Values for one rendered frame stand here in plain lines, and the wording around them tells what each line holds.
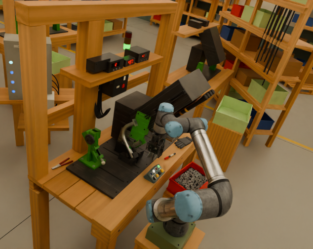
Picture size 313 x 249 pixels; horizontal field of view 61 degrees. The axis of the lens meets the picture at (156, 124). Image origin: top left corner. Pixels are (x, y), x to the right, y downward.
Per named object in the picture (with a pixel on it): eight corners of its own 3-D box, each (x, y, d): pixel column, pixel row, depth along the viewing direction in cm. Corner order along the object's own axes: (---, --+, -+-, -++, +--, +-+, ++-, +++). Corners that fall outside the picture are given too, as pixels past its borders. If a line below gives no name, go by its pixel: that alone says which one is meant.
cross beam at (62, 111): (148, 80, 268) (149, 72, 264) (38, 130, 166) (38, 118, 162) (143, 79, 270) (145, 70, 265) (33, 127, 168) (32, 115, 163)
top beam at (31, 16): (175, 13, 239) (177, 2, 234) (29, 26, 121) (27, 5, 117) (167, 10, 242) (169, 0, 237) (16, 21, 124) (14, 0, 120)
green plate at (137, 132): (146, 141, 204) (155, 115, 198) (141, 143, 197) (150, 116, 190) (134, 134, 208) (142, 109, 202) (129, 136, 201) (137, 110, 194)
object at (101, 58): (109, 68, 176) (110, 58, 172) (94, 73, 164) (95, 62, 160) (101, 64, 178) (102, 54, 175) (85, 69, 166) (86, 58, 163)
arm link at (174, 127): (192, 124, 124) (182, 112, 132) (170, 125, 120) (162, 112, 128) (187, 138, 128) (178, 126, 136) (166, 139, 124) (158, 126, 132)
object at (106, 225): (202, 141, 275) (206, 129, 267) (108, 247, 157) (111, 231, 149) (189, 135, 279) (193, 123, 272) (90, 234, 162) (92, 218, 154)
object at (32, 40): (154, 107, 288) (175, 13, 238) (37, 181, 172) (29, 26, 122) (147, 104, 292) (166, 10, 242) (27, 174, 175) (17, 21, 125)
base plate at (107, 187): (184, 132, 257) (185, 131, 256) (113, 200, 171) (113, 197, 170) (148, 115, 272) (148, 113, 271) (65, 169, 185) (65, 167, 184)
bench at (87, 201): (183, 192, 313) (205, 131, 268) (97, 308, 196) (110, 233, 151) (135, 165, 337) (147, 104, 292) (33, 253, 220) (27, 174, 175)
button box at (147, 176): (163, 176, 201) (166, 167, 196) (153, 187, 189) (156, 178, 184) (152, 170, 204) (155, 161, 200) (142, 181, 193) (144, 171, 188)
